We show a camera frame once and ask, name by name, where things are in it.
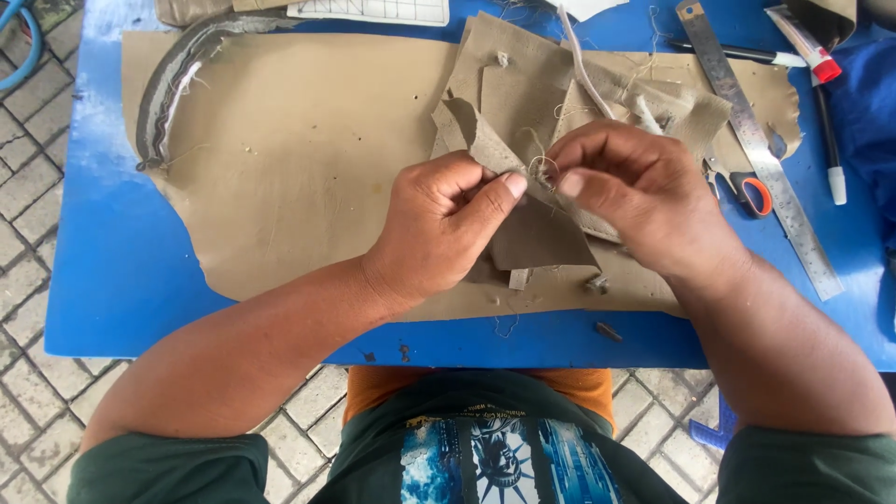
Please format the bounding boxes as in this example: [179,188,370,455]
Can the glue tube red cap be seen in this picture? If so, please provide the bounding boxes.
[764,4,843,84]

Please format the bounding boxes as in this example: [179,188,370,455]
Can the person's right hand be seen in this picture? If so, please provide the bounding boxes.
[545,119,749,281]

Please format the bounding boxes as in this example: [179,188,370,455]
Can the tan thread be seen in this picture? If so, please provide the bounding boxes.
[521,126,562,193]

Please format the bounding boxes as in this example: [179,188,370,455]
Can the black white marker pen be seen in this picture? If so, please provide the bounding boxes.
[811,73,848,207]
[665,38,808,69]

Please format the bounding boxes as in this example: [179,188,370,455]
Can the blue cloth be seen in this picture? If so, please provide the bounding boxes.
[826,35,896,253]

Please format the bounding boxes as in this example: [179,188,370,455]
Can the person's green printed shirt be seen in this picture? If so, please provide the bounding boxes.
[66,370,896,504]

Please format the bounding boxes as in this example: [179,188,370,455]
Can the white grid paper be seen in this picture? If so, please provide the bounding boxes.
[287,0,450,28]

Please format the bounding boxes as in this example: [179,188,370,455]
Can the orange handled scissors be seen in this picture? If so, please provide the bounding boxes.
[702,147,774,219]

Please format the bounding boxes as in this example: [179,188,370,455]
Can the blue plastic stool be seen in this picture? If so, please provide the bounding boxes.
[688,392,739,452]

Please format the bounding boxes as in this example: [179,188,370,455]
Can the person's left hand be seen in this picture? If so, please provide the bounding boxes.
[360,150,529,312]

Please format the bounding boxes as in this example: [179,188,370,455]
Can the large tan leather sheet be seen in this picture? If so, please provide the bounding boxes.
[122,29,803,323]

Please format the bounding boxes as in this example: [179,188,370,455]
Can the grey curved leather strip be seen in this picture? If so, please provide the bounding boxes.
[135,13,298,172]

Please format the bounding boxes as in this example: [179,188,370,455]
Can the person's orange shorts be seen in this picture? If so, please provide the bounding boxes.
[342,365,617,435]

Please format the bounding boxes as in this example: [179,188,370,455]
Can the small tan leather piece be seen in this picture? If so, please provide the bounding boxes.
[432,97,624,273]

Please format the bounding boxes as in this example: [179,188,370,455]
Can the steel ruler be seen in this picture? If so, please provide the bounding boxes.
[675,0,845,302]

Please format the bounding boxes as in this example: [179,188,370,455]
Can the tan leather scrap pile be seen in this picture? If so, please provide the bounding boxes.
[428,10,733,165]

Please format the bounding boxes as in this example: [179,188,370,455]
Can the blue hose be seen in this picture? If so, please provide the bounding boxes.
[0,0,44,92]

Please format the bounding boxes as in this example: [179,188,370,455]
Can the white cord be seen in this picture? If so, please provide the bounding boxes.
[556,3,617,121]

